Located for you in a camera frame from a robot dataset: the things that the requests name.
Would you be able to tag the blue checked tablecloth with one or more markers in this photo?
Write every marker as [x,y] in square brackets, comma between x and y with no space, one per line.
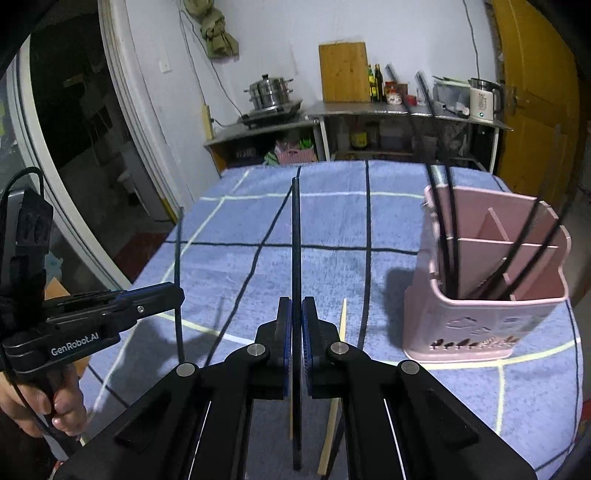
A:
[231,221]

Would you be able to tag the cream chopstick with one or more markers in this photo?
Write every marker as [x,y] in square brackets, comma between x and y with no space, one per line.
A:
[325,438]

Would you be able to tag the steel steamer pot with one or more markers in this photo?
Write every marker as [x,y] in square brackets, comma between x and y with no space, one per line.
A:
[270,92]

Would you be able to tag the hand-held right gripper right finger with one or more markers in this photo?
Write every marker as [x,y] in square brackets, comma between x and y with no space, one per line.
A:
[308,332]

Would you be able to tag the wooden cutting board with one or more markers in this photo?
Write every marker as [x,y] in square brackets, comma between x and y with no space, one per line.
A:
[344,74]

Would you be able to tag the white electric kettle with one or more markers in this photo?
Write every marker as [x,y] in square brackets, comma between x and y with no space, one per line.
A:
[482,104]

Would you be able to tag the yellow wooden door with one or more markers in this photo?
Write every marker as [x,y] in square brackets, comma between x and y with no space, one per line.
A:
[535,92]

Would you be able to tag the green hanging cloth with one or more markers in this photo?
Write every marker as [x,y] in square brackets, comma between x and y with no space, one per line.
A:
[214,32]

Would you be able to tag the white door frame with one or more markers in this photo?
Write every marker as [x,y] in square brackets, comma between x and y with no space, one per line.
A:
[138,138]

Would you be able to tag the pink basket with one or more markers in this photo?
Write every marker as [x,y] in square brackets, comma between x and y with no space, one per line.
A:
[295,154]

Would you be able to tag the steel counter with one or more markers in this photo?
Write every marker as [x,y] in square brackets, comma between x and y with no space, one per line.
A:
[351,108]

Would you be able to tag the pink plastic utensil holder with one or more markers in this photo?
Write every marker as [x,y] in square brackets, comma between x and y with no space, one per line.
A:
[461,332]

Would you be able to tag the white wall switch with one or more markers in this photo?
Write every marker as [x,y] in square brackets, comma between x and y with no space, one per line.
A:
[164,66]

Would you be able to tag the dark oil bottle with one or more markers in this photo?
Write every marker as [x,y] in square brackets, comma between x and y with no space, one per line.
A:
[378,85]
[371,87]

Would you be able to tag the person's left hand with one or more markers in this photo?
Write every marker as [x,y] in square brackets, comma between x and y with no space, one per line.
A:
[69,406]

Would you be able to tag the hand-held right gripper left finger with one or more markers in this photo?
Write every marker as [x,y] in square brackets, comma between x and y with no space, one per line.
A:
[284,332]

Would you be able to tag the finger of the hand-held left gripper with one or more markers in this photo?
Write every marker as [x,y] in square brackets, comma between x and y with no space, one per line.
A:
[157,302]

